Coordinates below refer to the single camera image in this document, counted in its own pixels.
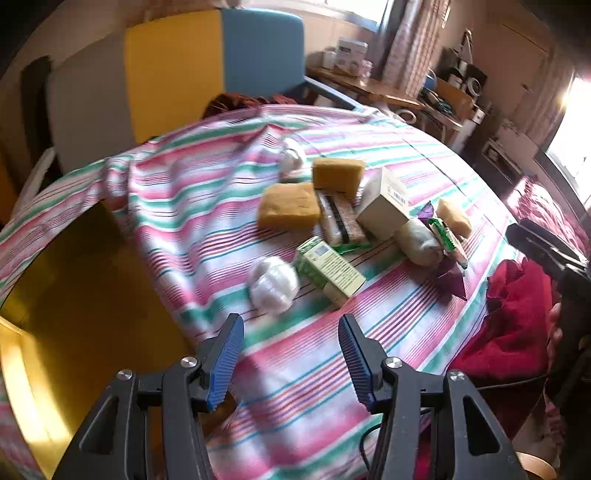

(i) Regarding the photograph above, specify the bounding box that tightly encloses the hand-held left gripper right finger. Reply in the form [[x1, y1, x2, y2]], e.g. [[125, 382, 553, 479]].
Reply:
[[338, 315, 529, 480]]

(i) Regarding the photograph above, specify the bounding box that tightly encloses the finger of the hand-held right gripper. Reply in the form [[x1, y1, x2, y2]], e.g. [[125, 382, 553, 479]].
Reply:
[[519, 218, 591, 265], [505, 224, 573, 283]]

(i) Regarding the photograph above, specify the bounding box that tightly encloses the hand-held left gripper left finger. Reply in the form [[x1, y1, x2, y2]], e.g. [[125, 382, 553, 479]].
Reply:
[[53, 313, 245, 480]]

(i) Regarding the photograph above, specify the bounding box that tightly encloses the small yellow sponge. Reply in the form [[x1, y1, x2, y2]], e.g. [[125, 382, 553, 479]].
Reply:
[[436, 198, 472, 238]]

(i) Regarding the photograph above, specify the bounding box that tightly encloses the green white tube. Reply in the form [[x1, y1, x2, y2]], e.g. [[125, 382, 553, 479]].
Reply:
[[427, 217, 468, 269]]

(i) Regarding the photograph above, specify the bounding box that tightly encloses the purple foil wrapper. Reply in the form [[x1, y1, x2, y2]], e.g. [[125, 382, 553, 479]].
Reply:
[[416, 203, 466, 298]]

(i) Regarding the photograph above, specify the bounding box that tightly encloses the white plastic bag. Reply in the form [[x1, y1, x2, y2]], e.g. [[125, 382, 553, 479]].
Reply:
[[279, 137, 305, 174], [249, 256, 300, 315]]

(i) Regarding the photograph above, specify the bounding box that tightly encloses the green carton box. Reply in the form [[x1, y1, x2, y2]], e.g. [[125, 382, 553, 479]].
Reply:
[[295, 236, 367, 309]]

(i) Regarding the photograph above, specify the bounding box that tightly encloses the white roll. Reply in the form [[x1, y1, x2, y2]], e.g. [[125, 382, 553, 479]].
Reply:
[[393, 218, 439, 266]]

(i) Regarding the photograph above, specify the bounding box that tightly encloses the clear snack bar packet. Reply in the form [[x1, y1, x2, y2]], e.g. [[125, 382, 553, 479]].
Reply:
[[316, 188, 370, 245]]

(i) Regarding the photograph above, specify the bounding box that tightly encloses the white carton box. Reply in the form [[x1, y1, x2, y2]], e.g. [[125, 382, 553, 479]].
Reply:
[[356, 167, 411, 238]]

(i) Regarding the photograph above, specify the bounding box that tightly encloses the gold metal box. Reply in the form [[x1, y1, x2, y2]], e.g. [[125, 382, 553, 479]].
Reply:
[[0, 200, 195, 480]]

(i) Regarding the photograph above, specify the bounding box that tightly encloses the person's right hand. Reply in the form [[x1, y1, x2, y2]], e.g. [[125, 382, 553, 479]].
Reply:
[[546, 302, 563, 358]]

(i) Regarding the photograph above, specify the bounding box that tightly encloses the pink patterned bedding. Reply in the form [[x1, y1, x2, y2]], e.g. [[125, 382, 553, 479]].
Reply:
[[510, 178, 591, 259]]

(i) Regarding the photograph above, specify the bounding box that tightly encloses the red blanket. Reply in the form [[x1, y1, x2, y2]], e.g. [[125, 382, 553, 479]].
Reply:
[[450, 258, 555, 384]]

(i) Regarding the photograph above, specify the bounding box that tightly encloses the bright window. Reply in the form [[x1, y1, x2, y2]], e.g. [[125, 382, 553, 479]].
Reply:
[[545, 69, 591, 185]]

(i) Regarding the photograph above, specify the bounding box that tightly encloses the pink green striped bedsheet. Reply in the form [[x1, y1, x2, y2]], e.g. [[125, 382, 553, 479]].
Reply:
[[0, 104, 522, 480]]

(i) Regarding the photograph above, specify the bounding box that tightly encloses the cardboard box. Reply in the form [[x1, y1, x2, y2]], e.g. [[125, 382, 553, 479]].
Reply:
[[434, 78, 476, 118]]

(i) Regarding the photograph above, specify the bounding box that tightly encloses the wooden desk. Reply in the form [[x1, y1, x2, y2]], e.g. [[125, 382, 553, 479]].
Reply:
[[307, 67, 426, 109]]

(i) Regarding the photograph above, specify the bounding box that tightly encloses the patterned curtain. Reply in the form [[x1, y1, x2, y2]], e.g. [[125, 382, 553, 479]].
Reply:
[[369, 0, 451, 88]]

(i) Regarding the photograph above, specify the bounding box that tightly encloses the dark red cloth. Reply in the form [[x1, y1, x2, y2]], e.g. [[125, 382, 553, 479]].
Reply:
[[203, 92, 296, 118]]

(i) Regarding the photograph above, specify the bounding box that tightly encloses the white box on desk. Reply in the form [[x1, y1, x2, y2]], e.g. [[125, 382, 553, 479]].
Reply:
[[335, 37, 369, 70]]

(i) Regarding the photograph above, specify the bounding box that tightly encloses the white plastic strip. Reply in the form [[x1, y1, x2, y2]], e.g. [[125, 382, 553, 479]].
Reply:
[[18, 148, 58, 195]]

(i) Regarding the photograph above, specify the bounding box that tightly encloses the black cable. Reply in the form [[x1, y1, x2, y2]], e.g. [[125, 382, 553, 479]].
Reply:
[[360, 374, 550, 467]]

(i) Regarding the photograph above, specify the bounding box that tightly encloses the grey bed frame rail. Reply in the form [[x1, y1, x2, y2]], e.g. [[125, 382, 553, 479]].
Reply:
[[302, 76, 365, 112]]

